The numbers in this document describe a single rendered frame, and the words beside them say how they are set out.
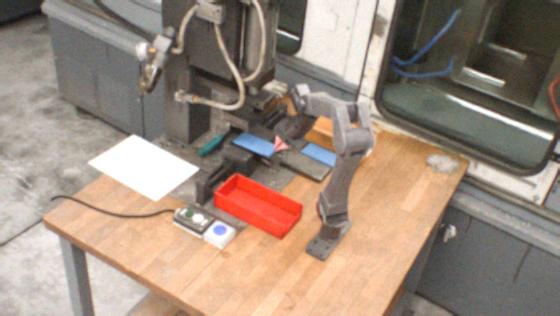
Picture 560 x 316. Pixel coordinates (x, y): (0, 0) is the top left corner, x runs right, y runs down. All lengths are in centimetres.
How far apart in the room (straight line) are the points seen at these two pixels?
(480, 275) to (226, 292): 132
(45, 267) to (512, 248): 205
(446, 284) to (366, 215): 92
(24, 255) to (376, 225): 178
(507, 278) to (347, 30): 119
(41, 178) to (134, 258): 180
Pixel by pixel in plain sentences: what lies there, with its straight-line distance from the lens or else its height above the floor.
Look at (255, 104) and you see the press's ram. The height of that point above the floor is 117.
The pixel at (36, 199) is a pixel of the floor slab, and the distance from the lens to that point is 331.
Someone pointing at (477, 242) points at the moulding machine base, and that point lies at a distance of 252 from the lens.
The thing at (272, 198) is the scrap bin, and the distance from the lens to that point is 184.
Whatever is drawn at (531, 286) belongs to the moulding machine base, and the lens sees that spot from 257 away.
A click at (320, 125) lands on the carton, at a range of 223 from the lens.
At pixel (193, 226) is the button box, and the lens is 174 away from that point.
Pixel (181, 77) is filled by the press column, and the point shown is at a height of 117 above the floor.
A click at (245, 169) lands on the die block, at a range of 191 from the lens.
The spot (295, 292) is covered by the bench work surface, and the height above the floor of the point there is 90.
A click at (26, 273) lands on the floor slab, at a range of 295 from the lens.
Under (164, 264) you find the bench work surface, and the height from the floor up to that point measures 90.
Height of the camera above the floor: 215
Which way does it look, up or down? 38 degrees down
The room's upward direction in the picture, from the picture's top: 8 degrees clockwise
